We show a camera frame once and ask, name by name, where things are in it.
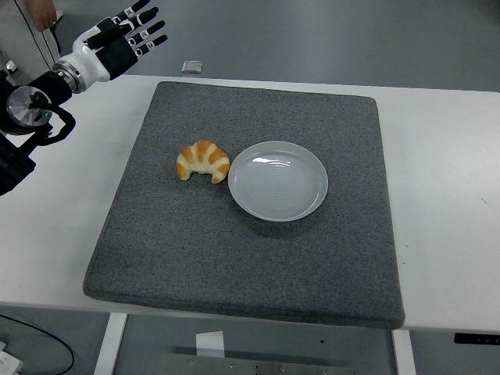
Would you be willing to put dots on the black table control panel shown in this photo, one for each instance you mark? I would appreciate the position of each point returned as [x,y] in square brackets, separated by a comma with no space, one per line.
[476,338]

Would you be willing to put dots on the white power strip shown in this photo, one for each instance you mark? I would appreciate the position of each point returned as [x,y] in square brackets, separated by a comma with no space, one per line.
[8,363]

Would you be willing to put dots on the person's hand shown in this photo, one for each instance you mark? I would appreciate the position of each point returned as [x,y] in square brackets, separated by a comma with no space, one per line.
[45,13]

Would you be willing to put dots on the white tape strip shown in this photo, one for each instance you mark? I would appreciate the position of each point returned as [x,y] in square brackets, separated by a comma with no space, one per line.
[211,343]

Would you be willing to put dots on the white table leg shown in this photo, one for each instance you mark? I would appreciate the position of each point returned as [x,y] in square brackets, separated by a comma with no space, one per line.
[404,351]
[111,343]

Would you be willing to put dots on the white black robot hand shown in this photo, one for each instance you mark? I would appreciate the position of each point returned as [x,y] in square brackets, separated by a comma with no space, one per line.
[88,58]

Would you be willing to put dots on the golden croissant bread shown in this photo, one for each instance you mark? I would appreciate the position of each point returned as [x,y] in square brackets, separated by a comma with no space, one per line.
[203,154]

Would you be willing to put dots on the grey felt mat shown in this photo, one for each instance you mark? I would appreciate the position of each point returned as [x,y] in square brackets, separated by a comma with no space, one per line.
[187,242]

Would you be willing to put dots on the small silver floor plate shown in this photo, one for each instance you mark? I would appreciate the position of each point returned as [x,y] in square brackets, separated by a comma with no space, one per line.
[191,66]

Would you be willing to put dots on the round pale grey plate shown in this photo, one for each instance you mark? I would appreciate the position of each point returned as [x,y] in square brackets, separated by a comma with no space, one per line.
[277,183]

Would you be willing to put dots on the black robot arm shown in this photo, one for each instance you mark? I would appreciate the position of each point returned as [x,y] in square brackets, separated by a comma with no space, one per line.
[23,109]

